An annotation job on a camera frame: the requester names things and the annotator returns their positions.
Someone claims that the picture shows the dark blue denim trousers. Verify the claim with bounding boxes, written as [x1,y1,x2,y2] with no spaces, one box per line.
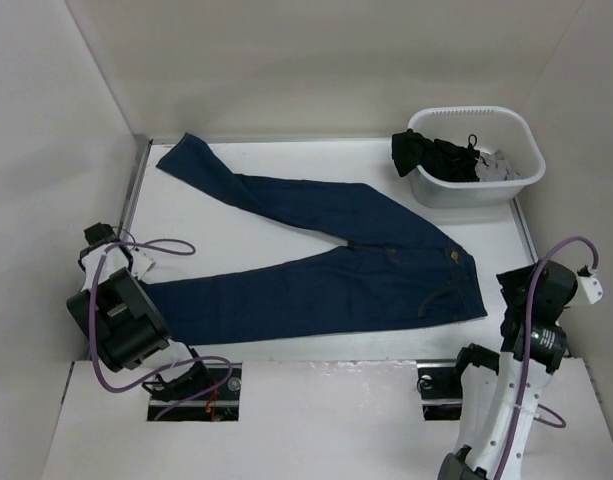
[144,134,486,345]

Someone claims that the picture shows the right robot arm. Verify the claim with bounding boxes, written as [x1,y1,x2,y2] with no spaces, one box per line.
[438,261,578,479]

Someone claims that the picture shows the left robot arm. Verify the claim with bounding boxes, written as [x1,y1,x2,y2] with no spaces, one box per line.
[66,223,212,401]

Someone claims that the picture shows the grey white garment in basket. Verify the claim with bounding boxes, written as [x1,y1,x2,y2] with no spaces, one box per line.
[475,150,521,182]

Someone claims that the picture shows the white plastic laundry basket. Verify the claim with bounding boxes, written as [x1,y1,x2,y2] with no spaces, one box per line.
[408,106,546,208]

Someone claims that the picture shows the black garment in basket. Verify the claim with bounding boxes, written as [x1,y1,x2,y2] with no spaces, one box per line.
[391,129,480,183]

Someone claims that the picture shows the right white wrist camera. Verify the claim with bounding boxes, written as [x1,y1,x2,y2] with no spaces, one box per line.
[574,266,603,305]

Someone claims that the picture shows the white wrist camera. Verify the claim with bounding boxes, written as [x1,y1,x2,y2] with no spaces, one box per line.
[130,250,156,280]
[574,266,603,305]

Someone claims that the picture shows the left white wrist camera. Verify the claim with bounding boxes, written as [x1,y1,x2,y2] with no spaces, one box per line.
[130,250,156,280]

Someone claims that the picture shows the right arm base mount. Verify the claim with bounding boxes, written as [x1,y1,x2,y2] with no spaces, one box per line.
[416,343,499,421]

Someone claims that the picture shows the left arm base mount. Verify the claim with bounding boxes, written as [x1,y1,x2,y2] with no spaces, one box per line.
[142,362,242,422]

